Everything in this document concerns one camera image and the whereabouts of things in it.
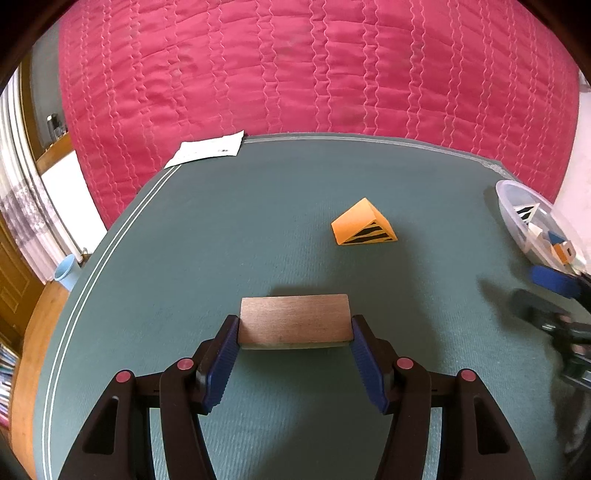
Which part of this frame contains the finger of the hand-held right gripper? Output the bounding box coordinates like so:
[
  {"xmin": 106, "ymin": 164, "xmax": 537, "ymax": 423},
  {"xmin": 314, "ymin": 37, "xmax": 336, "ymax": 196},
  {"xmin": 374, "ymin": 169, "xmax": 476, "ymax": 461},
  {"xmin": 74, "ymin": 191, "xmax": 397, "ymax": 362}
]
[
  {"xmin": 529, "ymin": 265, "xmax": 591, "ymax": 302},
  {"xmin": 513, "ymin": 288, "xmax": 591, "ymax": 334}
]

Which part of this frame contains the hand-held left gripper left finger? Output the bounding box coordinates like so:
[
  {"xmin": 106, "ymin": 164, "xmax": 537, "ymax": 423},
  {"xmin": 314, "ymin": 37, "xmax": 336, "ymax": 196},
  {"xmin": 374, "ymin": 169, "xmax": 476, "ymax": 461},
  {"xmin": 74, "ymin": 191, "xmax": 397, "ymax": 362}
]
[{"xmin": 58, "ymin": 315, "xmax": 241, "ymax": 480}]

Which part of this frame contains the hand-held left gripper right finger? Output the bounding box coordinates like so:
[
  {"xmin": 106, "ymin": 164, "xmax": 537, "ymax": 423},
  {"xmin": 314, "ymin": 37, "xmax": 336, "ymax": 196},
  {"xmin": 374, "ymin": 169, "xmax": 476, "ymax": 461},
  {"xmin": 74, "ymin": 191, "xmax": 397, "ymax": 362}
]
[{"xmin": 351, "ymin": 314, "xmax": 536, "ymax": 480}]

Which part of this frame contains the white block with black stripes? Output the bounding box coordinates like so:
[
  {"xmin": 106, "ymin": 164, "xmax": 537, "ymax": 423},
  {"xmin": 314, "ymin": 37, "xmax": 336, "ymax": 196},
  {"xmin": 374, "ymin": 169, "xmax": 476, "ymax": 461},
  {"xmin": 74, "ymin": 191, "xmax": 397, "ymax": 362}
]
[{"xmin": 515, "ymin": 202, "xmax": 548, "ymax": 241}]

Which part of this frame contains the brown wooden block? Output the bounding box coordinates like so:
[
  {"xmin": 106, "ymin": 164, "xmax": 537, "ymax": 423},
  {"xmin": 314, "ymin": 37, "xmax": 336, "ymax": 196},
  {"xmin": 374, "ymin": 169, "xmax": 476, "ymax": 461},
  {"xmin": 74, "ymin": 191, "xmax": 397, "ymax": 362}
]
[{"xmin": 239, "ymin": 294, "xmax": 354, "ymax": 350}]

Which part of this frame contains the clear plastic bowl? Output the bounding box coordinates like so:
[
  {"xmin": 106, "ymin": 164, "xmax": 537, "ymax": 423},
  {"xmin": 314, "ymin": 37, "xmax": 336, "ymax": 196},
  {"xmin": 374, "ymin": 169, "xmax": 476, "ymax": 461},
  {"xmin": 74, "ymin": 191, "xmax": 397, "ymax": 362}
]
[{"xmin": 495, "ymin": 180, "xmax": 591, "ymax": 278}]

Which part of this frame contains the orange striped triangular prism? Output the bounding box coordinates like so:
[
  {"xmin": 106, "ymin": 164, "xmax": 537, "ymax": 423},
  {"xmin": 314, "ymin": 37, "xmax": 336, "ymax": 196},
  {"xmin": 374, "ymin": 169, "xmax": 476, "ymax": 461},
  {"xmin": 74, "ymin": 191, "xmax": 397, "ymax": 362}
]
[{"xmin": 331, "ymin": 198, "xmax": 398, "ymax": 246}]

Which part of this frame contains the green mat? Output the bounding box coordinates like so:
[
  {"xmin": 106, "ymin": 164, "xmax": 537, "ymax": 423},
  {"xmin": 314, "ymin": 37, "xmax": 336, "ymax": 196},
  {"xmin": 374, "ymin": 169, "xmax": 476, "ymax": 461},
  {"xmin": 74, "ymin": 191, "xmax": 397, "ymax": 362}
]
[{"xmin": 32, "ymin": 133, "xmax": 591, "ymax": 480}]

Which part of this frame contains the light blue cup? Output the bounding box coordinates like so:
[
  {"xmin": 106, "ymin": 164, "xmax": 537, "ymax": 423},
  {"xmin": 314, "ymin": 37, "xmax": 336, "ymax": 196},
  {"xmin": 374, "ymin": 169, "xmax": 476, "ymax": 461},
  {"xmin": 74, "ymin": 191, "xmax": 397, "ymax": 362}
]
[{"xmin": 54, "ymin": 255, "xmax": 80, "ymax": 291}]

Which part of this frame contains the white paper sheet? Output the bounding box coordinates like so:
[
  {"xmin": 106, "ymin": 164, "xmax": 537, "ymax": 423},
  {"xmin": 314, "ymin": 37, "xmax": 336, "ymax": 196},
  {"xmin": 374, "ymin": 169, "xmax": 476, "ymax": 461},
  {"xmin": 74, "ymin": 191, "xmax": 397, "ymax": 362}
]
[{"xmin": 164, "ymin": 130, "xmax": 245, "ymax": 169}]

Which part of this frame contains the row of books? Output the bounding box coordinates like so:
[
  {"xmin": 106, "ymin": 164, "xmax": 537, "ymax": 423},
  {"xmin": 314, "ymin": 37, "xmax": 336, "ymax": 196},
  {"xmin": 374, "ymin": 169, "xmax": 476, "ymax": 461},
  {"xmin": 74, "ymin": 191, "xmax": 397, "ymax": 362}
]
[{"xmin": 0, "ymin": 342, "xmax": 22, "ymax": 431}]

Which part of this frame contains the wooden shelf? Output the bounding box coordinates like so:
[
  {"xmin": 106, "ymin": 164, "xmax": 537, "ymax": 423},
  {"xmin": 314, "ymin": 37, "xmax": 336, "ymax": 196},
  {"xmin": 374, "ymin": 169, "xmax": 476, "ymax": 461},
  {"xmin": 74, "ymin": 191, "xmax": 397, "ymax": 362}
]
[{"xmin": 34, "ymin": 130, "xmax": 73, "ymax": 177}]

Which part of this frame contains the red quilted blanket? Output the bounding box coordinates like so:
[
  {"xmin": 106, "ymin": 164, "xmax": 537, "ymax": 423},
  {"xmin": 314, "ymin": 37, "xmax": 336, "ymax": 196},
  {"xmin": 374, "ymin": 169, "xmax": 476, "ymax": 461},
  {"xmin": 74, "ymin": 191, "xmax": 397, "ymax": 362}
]
[{"xmin": 58, "ymin": 0, "xmax": 581, "ymax": 228}]

